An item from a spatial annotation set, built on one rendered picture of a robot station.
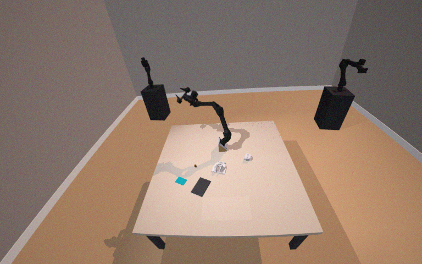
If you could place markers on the teal flat plate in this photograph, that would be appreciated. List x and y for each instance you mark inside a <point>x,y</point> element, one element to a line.
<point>181,180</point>

